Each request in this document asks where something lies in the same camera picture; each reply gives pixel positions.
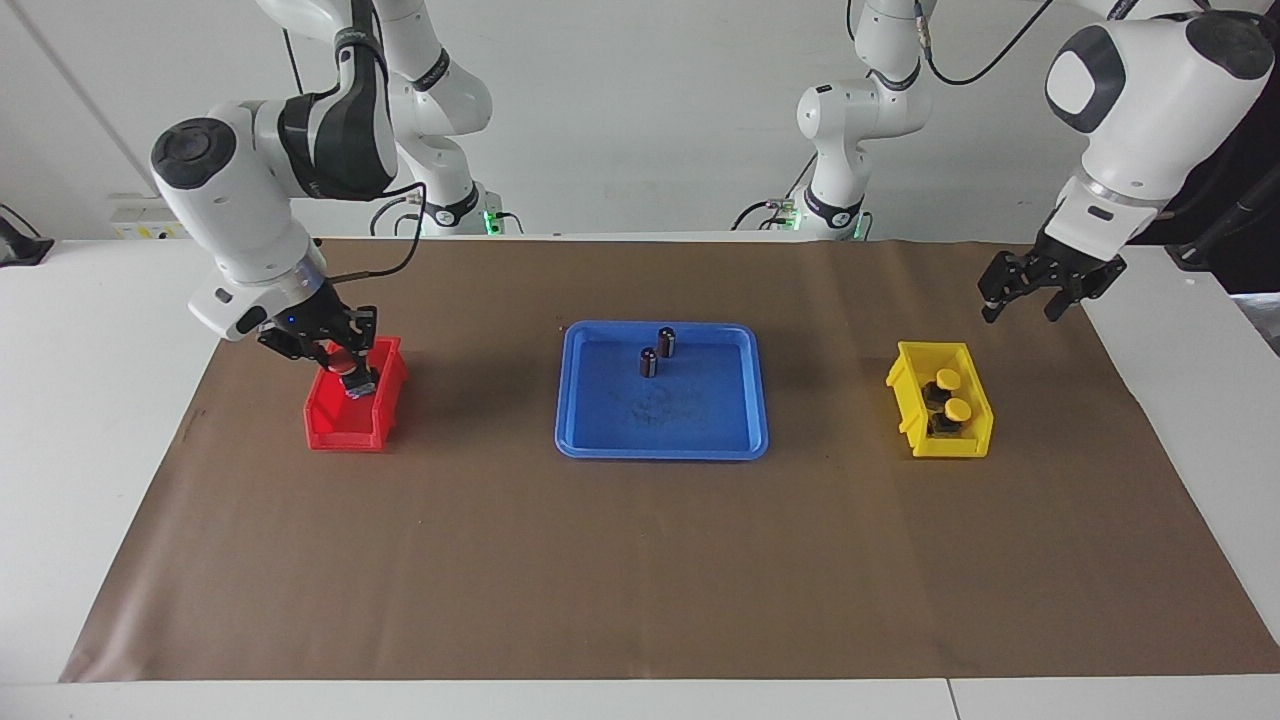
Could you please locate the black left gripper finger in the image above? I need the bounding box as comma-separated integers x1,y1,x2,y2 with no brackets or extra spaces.
1044,275,1091,323
979,252,1023,324

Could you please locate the blue plastic tray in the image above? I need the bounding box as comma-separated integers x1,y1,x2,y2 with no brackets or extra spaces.
555,320,770,462

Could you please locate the red plastic bin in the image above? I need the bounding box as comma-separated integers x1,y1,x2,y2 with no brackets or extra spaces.
304,336,408,452

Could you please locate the yellow plastic bin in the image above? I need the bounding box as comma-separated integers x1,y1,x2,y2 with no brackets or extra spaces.
885,341,995,459

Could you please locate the black equipment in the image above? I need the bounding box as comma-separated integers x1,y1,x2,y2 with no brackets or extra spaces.
1165,95,1280,294

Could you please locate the black device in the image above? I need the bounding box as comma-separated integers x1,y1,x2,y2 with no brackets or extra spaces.
0,205,56,268

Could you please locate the brown paper mat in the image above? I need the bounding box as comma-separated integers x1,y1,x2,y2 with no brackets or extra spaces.
60,235,1280,684

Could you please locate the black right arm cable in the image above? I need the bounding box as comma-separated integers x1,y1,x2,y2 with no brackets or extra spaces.
325,180,429,284

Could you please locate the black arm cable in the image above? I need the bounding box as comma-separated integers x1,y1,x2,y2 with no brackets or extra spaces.
915,0,1056,87
325,180,429,284

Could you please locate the black base cable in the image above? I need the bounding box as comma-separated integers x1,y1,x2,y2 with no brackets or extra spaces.
733,180,803,232
368,193,423,239

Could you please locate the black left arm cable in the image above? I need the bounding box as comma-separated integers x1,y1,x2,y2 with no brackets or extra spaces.
915,0,1056,87

